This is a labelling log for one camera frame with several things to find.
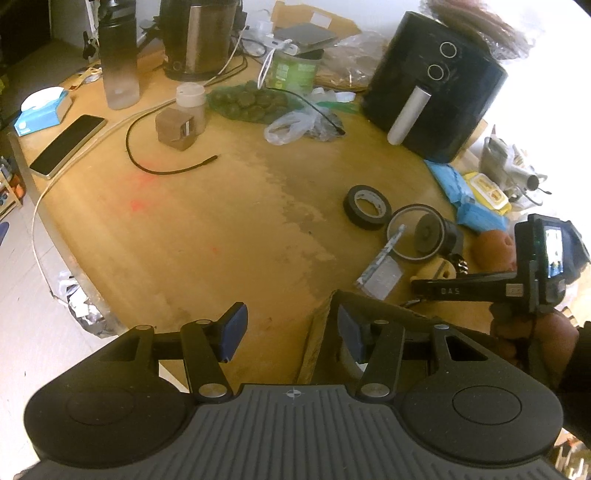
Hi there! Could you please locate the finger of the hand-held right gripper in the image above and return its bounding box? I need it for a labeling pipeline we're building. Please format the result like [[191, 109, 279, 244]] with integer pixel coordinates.
[[410, 270, 526, 304]]

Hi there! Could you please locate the blue tissue box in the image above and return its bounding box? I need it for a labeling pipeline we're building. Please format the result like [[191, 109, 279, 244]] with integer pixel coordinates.
[[12, 86, 74, 137]]

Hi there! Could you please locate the crumpled clear plastic bag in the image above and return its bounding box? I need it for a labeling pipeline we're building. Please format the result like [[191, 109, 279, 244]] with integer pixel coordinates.
[[263, 109, 320, 147]]

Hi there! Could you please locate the thin black cable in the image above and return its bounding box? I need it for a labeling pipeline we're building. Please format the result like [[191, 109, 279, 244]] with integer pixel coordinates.
[[125, 103, 219, 175]]

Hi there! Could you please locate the black air fryer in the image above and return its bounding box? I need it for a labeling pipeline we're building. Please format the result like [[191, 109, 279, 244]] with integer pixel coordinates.
[[360, 10, 509, 164]]

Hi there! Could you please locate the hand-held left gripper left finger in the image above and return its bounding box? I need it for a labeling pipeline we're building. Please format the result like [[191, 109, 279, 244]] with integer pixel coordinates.
[[99, 302, 250, 402]]

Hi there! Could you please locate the flat brown cardboard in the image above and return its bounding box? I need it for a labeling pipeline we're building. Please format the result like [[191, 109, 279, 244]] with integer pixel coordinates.
[[269, 0, 362, 38]]

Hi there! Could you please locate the person's right forearm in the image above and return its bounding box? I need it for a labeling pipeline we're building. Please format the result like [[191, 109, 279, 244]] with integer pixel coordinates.
[[556, 323, 591, 407]]

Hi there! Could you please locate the person's right hand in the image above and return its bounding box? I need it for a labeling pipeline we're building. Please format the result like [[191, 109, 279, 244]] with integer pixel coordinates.
[[489, 302, 580, 372]]

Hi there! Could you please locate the metal hand tool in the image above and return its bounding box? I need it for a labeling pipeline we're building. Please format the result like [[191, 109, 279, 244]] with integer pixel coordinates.
[[479, 135, 549, 205]]

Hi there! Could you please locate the bag of dark green balls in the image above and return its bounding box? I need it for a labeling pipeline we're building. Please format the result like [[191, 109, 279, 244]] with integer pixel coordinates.
[[206, 82, 297, 124]]

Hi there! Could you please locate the white-lid spice jar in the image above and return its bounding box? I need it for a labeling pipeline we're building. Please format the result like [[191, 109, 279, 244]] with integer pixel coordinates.
[[175, 82, 209, 136]]

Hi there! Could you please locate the green glass jar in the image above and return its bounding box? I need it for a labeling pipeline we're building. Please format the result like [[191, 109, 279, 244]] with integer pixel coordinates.
[[265, 46, 325, 96]]

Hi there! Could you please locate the blue plastic packet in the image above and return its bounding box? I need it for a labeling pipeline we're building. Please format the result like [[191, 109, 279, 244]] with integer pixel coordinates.
[[424, 160, 476, 206], [455, 202, 509, 232]]

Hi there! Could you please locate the thin black tape ring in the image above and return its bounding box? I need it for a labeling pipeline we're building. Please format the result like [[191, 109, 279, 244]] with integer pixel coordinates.
[[386, 204, 446, 263]]

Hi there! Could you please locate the small brown block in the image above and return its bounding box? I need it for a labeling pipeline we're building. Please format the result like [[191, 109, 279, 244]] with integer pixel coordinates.
[[155, 109, 196, 152]]

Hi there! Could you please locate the orange round fruit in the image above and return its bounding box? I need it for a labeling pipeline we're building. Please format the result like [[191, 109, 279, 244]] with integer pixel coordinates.
[[475, 229, 515, 271]]

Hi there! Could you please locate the black cylindrical camera mount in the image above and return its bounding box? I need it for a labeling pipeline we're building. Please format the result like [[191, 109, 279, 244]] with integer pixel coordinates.
[[414, 216, 464, 257]]

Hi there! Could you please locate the flat grey box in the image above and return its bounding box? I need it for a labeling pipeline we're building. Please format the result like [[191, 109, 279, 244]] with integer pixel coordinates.
[[271, 23, 339, 52]]

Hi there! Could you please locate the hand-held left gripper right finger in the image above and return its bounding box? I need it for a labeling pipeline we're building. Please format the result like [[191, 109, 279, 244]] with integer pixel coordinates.
[[337, 304, 490, 400]]

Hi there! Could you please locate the cardboard box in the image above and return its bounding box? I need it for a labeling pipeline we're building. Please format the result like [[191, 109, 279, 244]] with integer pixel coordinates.
[[300, 290, 492, 381]]

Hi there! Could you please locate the small clear plastic packet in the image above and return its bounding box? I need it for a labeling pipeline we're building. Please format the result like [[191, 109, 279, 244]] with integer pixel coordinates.
[[355, 224, 408, 298]]

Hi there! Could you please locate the steel electric kettle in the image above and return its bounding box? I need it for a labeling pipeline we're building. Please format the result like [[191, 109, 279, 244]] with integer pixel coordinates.
[[158, 0, 242, 82]]

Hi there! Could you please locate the clear bag with bread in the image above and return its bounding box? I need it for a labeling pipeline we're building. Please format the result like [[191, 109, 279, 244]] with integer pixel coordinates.
[[318, 31, 389, 89]]

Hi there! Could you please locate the black smartphone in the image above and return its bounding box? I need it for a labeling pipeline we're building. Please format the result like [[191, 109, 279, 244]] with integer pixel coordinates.
[[28, 115, 108, 180]]

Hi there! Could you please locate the smoky transparent water bottle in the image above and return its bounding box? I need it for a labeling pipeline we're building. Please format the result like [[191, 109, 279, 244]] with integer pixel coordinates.
[[98, 0, 141, 110]]

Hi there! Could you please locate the white charging cable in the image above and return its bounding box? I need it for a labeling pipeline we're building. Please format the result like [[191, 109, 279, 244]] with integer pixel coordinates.
[[217, 25, 297, 89]]

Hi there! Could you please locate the black tape roll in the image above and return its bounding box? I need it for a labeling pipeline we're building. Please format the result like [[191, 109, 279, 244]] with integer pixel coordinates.
[[343, 185, 392, 230]]

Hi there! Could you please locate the crumpled aluminium foil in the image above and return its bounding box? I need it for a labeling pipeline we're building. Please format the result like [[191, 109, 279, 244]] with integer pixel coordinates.
[[54, 276, 122, 339]]

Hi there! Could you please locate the long white cable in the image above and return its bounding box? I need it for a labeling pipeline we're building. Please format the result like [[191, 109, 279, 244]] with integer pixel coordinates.
[[31, 105, 160, 306]]

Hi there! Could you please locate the black charging cable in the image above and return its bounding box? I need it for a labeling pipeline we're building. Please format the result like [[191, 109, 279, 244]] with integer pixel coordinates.
[[276, 87, 348, 136]]

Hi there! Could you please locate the yellow wipes packet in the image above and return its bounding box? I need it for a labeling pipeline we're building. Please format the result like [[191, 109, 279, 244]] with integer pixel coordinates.
[[462, 172, 513, 214]]

